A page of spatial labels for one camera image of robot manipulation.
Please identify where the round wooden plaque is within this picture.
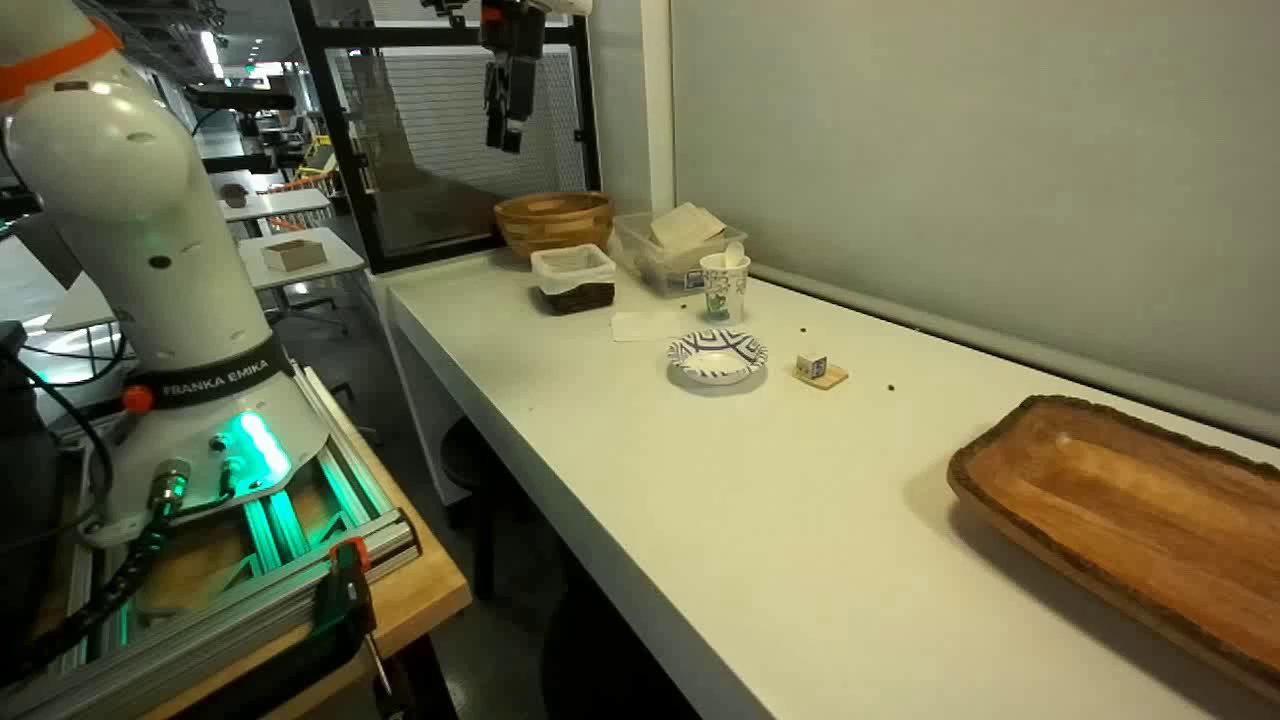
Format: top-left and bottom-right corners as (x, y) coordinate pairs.
(788, 357), (853, 395)

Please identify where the orange black clamp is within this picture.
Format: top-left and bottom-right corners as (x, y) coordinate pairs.
(309, 537), (405, 720)

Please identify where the large wooden tray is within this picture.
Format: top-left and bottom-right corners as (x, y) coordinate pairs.
(943, 390), (1280, 702)

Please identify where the black framed mesh panel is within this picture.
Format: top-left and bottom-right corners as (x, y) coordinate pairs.
(290, 0), (605, 276)

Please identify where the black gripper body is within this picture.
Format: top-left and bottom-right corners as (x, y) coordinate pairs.
(479, 0), (549, 71)

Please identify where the white background table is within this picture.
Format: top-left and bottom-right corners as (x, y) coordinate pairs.
(216, 185), (335, 227)

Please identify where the small white side table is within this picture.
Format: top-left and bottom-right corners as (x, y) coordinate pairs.
(238, 224), (370, 292)

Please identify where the wooden bowl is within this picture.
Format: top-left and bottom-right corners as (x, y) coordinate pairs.
(493, 189), (617, 269)

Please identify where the aluminium mounting frame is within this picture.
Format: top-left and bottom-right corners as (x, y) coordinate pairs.
(0, 360), (424, 720)

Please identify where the wooden base board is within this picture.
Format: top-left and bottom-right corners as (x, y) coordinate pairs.
(134, 435), (477, 720)

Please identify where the black base cable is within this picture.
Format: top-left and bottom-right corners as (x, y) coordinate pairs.
(0, 454), (196, 685)

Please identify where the clear plastic container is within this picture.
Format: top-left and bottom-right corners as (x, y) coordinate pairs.
(609, 200), (751, 298)

